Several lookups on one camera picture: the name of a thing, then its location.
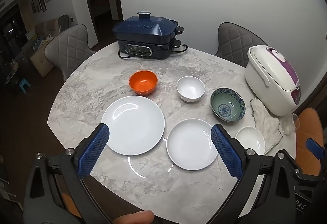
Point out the cardboard box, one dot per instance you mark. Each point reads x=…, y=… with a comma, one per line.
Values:
x=40, y=60

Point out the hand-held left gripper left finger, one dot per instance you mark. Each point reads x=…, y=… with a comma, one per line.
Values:
x=93, y=152

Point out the white purple rice cooker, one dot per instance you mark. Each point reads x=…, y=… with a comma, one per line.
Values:
x=270, y=78

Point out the light grey quilted chair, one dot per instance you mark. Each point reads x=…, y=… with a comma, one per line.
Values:
x=69, y=47

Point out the orange bowl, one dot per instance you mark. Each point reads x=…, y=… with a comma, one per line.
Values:
x=143, y=83

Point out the blue plastic stool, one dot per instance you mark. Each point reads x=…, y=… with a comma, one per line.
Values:
x=24, y=83

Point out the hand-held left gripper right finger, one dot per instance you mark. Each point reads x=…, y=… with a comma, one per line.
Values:
x=227, y=152

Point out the small grey chair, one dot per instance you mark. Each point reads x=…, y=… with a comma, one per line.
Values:
x=63, y=21

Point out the blue floral bowl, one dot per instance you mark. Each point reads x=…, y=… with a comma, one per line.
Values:
x=226, y=109

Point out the large white plate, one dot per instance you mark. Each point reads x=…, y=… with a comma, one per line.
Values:
x=132, y=124

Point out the dark blue electric cooker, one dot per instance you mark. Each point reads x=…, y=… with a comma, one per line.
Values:
x=143, y=29

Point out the medium white plate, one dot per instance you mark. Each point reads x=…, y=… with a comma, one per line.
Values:
x=190, y=144

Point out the white bowl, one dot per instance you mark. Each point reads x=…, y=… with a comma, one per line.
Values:
x=190, y=88

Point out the small white dish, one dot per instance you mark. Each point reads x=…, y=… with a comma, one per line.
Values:
x=251, y=141

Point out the orange chair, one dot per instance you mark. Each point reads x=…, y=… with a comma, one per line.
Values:
x=306, y=124

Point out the clear drinking glass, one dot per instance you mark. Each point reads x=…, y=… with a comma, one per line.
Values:
x=290, y=124

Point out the person's left hand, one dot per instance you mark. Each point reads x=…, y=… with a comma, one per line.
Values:
x=135, y=217

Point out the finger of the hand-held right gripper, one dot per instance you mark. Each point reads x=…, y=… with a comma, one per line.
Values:
x=315, y=147
x=304, y=175

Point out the dark grey quilted chair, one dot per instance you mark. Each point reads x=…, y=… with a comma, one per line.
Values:
x=235, y=40

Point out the white dish cloth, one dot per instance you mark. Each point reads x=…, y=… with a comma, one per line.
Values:
x=268, y=124

